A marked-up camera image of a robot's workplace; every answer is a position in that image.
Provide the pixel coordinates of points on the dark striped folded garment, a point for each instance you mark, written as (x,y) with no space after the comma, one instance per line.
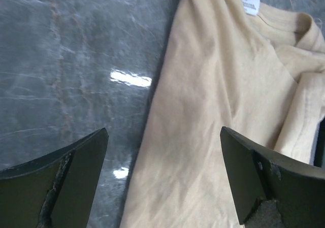
(319,146)

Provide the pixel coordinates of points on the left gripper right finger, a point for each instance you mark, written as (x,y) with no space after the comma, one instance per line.
(270,189)

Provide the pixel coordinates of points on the beige t shirt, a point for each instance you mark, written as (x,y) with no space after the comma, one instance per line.
(262,76)

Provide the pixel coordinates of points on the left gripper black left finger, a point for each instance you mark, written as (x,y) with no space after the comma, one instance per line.
(57,189)

